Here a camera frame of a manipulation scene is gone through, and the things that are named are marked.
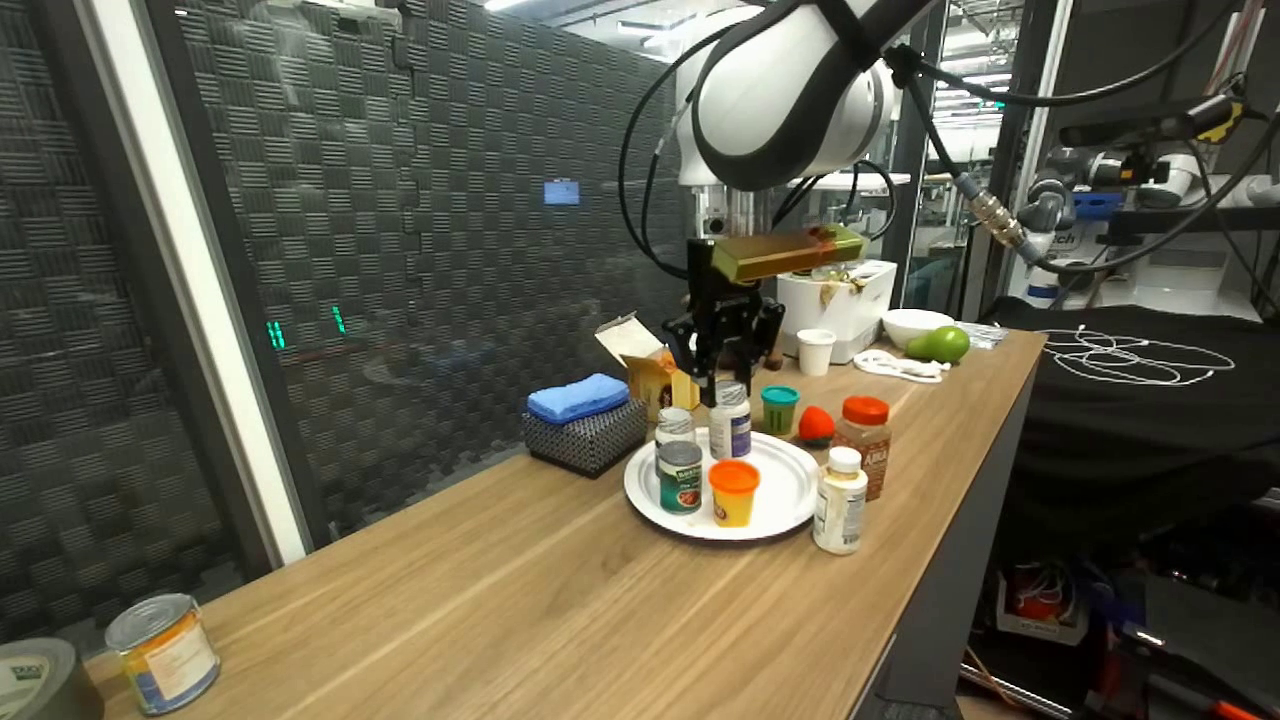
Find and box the white lab equipment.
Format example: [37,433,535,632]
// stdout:
[1010,142,1210,304]

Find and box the labelled tin can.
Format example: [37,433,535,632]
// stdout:
[104,593,227,717]

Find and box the thin black cable loop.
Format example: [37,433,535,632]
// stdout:
[646,70,712,255]
[614,17,752,288]

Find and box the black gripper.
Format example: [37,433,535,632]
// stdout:
[660,240,793,404]

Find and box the open yellow cardboard box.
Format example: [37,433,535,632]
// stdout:
[591,310,702,422]

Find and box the green round fruit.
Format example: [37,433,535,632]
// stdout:
[915,323,977,368]

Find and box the white crumpled paper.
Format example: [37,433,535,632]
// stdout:
[850,344,952,386]

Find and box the aluminium profile post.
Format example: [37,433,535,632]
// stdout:
[954,0,1072,317]

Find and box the green can grey lid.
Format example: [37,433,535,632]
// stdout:
[656,436,707,518]

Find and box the grey tape roll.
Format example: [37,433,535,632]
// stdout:
[0,635,107,720]

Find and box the white bowl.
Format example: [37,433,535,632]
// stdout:
[879,304,959,361]

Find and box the red white box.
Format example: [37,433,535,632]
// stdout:
[995,554,1072,645]

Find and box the spice bottle orange cap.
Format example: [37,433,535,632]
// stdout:
[837,390,895,505]

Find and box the thick cable metal connector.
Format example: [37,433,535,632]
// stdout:
[884,37,1280,274]

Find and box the white coiled cable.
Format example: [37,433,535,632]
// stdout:
[1041,320,1240,390]

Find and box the yellow tub orange lid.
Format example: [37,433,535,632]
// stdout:
[702,457,764,533]

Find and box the white bucket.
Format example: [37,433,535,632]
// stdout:
[772,263,898,368]

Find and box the small red tomato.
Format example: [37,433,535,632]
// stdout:
[793,404,840,452]

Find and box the yellow black clamp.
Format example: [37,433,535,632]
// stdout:
[1179,87,1262,150]

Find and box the white frame post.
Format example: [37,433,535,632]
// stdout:
[70,0,317,570]

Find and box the white round plate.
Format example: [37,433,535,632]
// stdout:
[619,429,824,547]

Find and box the blue sponge block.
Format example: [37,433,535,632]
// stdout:
[523,368,632,429]

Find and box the black covered table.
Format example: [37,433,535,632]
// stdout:
[977,295,1280,535]

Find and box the white bottle green label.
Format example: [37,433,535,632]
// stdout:
[811,442,872,561]

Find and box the white paper cup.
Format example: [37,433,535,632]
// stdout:
[793,323,840,381]

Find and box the green tub teal lid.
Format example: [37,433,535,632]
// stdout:
[754,385,803,442]

